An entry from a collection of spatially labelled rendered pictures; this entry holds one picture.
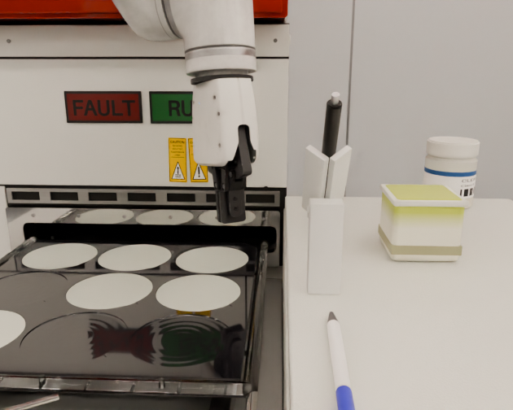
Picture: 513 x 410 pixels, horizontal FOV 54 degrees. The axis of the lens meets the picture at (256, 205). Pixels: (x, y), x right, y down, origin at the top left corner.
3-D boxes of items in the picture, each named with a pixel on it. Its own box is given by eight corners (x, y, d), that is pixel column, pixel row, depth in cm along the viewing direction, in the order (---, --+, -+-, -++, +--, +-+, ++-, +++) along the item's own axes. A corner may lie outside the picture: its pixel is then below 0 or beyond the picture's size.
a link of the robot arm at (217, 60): (173, 58, 62) (176, 83, 62) (199, 45, 54) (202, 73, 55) (235, 58, 66) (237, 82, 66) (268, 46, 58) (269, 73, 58)
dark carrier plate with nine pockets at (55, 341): (37, 242, 79) (37, 239, 79) (257, 246, 77) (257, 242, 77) (-139, 373, 46) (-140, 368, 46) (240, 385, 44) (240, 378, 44)
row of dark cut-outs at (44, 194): (10, 202, 82) (7, 187, 81) (279, 205, 80) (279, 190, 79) (7, 202, 81) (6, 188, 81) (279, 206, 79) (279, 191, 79)
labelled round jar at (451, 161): (415, 197, 78) (421, 136, 75) (462, 198, 77) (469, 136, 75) (428, 210, 71) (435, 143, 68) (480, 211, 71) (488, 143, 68)
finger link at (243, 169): (227, 106, 58) (216, 138, 63) (250, 157, 55) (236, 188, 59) (236, 106, 59) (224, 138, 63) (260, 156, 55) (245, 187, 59)
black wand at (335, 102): (345, 99, 37) (344, 89, 38) (326, 99, 37) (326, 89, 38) (324, 249, 53) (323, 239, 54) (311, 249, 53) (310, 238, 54)
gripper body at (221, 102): (177, 76, 63) (184, 165, 64) (208, 63, 54) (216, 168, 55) (232, 76, 66) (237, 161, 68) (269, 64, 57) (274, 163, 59)
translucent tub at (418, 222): (375, 238, 60) (379, 182, 58) (440, 239, 59) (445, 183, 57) (389, 263, 52) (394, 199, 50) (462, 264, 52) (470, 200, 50)
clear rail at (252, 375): (259, 246, 78) (259, 238, 78) (268, 247, 78) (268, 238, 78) (241, 401, 43) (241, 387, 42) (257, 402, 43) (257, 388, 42)
